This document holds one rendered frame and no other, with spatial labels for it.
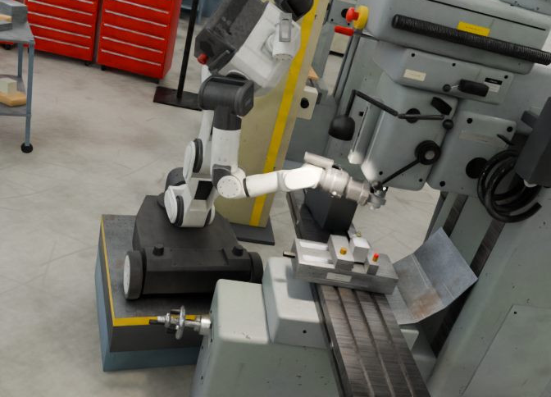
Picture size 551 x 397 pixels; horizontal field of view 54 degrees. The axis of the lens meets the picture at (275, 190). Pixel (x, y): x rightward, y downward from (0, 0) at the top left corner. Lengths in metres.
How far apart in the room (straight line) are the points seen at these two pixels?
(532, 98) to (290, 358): 1.11
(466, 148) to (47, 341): 2.02
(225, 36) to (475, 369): 1.40
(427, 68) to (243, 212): 2.42
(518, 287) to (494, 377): 0.39
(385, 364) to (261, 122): 2.15
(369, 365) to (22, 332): 1.74
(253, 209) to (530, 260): 2.26
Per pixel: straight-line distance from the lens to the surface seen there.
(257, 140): 3.51
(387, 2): 1.46
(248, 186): 1.78
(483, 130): 1.68
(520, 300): 1.94
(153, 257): 2.30
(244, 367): 1.94
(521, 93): 1.70
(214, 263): 2.37
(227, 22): 1.77
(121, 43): 6.24
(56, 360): 2.71
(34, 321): 2.89
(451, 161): 1.68
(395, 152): 1.63
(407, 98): 1.58
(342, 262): 1.81
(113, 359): 2.62
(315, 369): 1.99
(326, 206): 2.13
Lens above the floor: 1.95
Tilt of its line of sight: 26 degrees down
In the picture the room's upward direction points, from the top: 16 degrees clockwise
